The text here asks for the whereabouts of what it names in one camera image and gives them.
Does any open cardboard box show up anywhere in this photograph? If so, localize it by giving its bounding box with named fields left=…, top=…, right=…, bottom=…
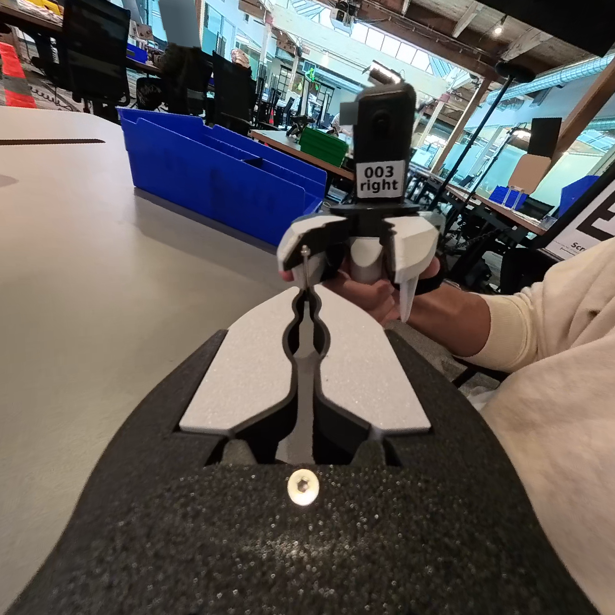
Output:
left=508, top=117, right=564, bottom=194

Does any silver ventilation duct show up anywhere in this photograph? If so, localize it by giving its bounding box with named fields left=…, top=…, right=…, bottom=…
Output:
left=485, top=52, right=603, bottom=105

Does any person's right forearm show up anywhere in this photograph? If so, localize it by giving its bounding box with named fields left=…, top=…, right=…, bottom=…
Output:
left=447, top=235, right=615, bottom=380

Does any orange traffic cone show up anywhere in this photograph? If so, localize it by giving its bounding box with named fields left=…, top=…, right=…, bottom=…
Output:
left=0, top=41, right=38, bottom=110

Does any black office chair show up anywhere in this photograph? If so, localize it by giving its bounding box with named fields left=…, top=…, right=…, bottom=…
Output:
left=61, top=0, right=131, bottom=109
left=211, top=50, right=258, bottom=136

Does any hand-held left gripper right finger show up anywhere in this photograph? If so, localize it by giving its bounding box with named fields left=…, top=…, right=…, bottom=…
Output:
left=307, top=287, right=432, bottom=464

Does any blue plastic parts bin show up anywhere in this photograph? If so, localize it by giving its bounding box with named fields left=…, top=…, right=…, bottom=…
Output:
left=118, top=107, right=328, bottom=248

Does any framed black-white marker sign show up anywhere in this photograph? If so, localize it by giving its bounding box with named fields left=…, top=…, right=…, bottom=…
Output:
left=542, top=163, right=615, bottom=262

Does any person's cream hoodie torso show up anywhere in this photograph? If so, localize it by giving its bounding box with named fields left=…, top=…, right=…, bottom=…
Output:
left=480, top=332, right=615, bottom=615

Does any row of small blue bins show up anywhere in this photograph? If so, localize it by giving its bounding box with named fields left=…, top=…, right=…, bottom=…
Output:
left=489, top=183, right=530, bottom=209

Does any studio softbox light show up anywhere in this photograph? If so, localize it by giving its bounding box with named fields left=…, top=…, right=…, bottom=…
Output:
left=367, top=60, right=405, bottom=88

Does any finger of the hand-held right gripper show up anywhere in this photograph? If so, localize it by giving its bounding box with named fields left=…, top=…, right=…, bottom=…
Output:
left=278, top=215, right=352, bottom=286
left=384, top=214, right=441, bottom=324

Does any person's right hand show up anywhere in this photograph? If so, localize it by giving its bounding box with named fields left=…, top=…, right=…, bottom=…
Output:
left=282, top=257, right=462, bottom=355

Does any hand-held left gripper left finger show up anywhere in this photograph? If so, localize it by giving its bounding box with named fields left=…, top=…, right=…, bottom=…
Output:
left=178, top=286, right=301, bottom=464

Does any wooden background table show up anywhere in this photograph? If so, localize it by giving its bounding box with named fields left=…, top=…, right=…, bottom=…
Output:
left=249, top=129, right=358, bottom=182

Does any green plastic crate stack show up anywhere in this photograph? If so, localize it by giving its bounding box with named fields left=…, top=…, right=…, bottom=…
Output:
left=298, top=126, right=350, bottom=169

